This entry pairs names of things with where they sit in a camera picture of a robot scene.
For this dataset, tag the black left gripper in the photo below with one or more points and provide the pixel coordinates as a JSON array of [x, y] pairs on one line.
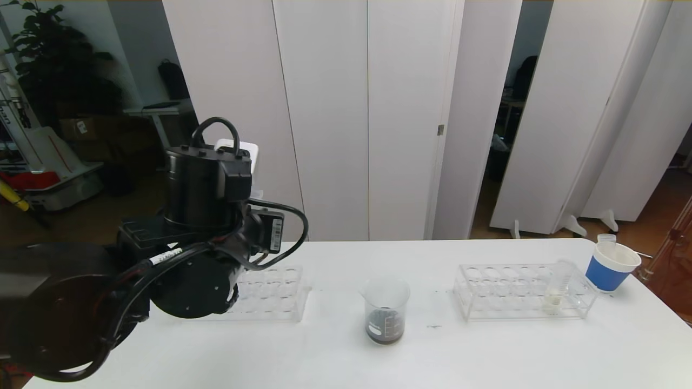
[[273, 234]]

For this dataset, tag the pale liquid test tube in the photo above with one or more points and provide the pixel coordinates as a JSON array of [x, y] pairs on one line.
[[557, 292]]

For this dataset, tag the red pigment test tube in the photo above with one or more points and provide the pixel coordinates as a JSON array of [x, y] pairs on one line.
[[606, 238]]

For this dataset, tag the clear acrylic test tube rack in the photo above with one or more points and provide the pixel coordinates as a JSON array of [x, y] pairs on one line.
[[519, 312], [270, 310]]

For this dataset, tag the clear glass beaker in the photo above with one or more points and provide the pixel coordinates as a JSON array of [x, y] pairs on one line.
[[386, 302]]

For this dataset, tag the white partition panel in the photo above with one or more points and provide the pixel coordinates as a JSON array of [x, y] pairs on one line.
[[621, 97], [649, 135], [405, 108], [470, 108], [330, 108], [232, 81], [562, 108]]

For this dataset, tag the black bin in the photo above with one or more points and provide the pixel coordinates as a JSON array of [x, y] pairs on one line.
[[119, 181]]

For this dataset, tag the white standing desk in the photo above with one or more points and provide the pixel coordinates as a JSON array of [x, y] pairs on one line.
[[157, 112]]

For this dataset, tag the black backpack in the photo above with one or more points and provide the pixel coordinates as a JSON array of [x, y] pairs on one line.
[[173, 81]]

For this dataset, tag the grey plastic crate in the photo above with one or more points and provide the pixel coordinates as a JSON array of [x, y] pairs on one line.
[[70, 195]]

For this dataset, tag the brown cardboard box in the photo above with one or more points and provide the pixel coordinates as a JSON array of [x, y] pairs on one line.
[[92, 129]]

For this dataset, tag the white flat board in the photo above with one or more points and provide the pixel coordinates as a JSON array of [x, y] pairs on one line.
[[54, 151]]

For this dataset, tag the white partition foot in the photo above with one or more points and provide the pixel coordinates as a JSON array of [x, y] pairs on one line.
[[574, 226], [514, 230], [610, 221]]

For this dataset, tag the red plastic item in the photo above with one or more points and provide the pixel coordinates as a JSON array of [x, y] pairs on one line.
[[32, 181]]

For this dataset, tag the dark green potted plant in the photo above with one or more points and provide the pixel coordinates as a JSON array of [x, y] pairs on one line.
[[59, 70]]

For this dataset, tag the white upright machine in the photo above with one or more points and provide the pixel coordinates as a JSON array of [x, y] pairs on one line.
[[11, 119]]

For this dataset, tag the black chair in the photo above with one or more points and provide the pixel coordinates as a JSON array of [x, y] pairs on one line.
[[524, 78]]

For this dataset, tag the blue and white paper cup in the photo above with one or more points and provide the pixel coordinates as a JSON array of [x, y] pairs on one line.
[[605, 273]]

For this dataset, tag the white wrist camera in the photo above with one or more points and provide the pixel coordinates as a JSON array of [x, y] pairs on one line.
[[247, 148]]

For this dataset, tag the transparent acrylic frame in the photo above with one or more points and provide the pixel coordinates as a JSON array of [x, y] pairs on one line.
[[676, 254]]

